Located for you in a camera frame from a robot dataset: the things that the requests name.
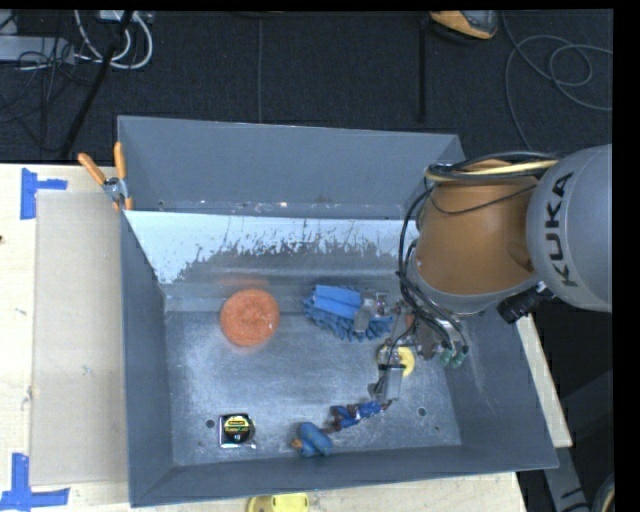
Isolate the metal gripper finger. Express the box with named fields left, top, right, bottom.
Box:
left=353, top=288, right=392, bottom=334
left=367, top=345, right=407, bottom=403

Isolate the blue fringed cloth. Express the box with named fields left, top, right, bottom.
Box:
left=301, top=284, right=395, bottom=344

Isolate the blue and brown toy figure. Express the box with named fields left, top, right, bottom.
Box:
left=326, top=399, right=392, bottom=432

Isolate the grey metal bin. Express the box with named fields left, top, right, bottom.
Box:
left=116, top=115, right=561, bottom=508

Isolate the blue toy animal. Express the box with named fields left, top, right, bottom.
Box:
left=291, top=421, right=335, bottom=459

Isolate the orange round sponge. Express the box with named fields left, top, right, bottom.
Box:
left=219, top=288, right=282, bottom=348

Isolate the black and yellow tape measure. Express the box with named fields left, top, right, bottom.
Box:
left=218, top=413, right=257, bottom=450

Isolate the black cylinder on white bracket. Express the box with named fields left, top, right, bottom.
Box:
left=496, top=281, right=556, bottom=325

